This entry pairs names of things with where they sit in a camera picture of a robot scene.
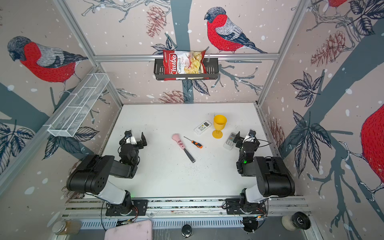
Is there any white remote control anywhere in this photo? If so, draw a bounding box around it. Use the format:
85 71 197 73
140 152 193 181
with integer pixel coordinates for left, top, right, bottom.
194 121 212 135

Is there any orange black screwdriver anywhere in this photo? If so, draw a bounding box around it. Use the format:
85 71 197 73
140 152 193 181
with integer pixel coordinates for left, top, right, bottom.
184 136 203 149

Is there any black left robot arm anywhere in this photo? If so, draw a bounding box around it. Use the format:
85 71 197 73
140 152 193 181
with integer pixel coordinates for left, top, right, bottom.
66 130 148 217

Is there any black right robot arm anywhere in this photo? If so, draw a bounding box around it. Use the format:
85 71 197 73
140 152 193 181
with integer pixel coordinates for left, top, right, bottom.
233 130 295 214

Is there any grey remote control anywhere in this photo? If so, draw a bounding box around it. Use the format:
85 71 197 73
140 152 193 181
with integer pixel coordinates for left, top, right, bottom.
224 133 236 151

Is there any yellow plastic goblet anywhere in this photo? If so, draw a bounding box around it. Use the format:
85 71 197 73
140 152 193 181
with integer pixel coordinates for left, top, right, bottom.
212 115 227 139

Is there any red cassava chips bag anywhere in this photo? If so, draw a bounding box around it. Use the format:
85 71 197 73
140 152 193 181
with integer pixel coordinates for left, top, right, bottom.
163 50 207 75

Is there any pink cloth pad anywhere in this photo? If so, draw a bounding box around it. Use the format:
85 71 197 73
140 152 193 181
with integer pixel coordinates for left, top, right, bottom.
104 220 153 240

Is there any white tape roll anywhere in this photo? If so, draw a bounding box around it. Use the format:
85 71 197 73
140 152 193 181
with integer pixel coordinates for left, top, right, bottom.
282 212 312 231

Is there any glass jar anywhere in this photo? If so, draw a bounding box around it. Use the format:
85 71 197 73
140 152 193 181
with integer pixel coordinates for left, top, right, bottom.
52 221 82 235

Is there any black round knob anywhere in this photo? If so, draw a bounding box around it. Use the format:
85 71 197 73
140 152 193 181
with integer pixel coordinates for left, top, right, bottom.
181 224 193 238

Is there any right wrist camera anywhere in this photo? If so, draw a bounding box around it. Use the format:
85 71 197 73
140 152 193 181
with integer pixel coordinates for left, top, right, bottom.
243 129 257 143

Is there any pink handled scraper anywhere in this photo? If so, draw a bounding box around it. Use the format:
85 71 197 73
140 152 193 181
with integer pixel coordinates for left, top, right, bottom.
172 134 196 163

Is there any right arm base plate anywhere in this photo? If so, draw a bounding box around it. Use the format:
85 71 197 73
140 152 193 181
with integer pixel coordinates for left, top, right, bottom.
222 198 267 216

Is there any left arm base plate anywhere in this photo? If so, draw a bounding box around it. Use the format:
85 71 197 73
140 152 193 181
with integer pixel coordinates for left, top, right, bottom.
106 200 149 217

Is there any aluminium mounting rail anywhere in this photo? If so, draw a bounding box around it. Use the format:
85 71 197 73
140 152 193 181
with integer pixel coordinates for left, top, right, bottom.
60 196 311 220

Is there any black wall basket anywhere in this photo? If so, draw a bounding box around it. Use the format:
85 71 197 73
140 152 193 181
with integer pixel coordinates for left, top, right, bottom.
154 58 219 81

